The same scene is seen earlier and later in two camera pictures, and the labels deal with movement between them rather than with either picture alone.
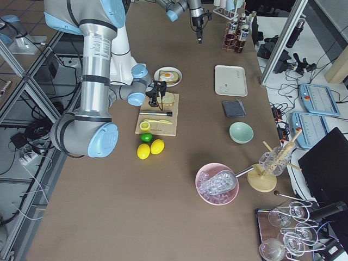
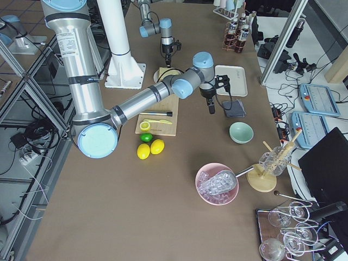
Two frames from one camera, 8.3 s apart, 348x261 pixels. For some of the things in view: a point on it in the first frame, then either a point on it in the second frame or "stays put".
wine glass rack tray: [287, 231] stays put
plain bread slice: [168, 99] -> [163, 72]
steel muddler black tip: [168, 113] stays put
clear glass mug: [274, 162] stays put
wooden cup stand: [261, 181] stays put
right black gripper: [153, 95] -> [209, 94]
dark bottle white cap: [232, 30] stays put
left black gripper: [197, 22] -> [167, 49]
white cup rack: [228, 8] stays put
